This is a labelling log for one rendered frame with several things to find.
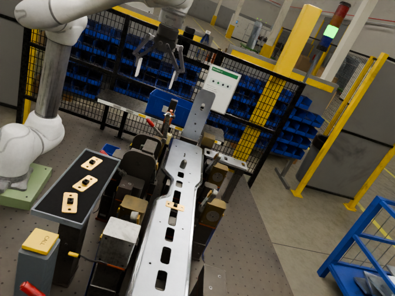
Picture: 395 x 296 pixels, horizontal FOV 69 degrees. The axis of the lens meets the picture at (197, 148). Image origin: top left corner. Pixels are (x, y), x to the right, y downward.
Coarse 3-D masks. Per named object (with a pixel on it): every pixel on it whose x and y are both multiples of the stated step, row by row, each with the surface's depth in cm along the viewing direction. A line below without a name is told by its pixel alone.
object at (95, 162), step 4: (88, 160) 103; (92, 160) 103; (96, 160) 105; (100, 160) 106; (84, 164) 101; (88, 164) 101; (92, 164) 102; (96, 164) 103; (84, 168) 99; (88, 168) 100; (92, 168) 101
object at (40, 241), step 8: (32, 232) 71; (40, 232) 72; (48, 232) 73; (32, 240) 69; (40, 240) 70; (48, 240) 71; (24, 248) 68; (32, 248) 68; (40, 248) 68; (48, 248) 69
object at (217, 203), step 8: (216, 200) 131; (208, 208) 128; (216, 208) 128; (224, 208) 128; (200, 216) 131; (208, 216) 130; (216, 216) 130; (200, 224) 133; (208, 224) 132; (216, 224) 132; (200, 232) 135; (208, 232) 135; (200, 240) 137; (208, 240) 140; (192, 248) 139; (200, 248) 139; (192, 256) 142
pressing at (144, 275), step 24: (192, 144) 184; (168, 168) 149; (192, 168) 158; (168, 192) 131; (192, 192) 138; (168, 216) 118; (192, 216) 124; (144, 240) 102; (192, 240) 111; (144, 264) 94; (168, 264) 97; (144, 288) 86; (168, 288) 89
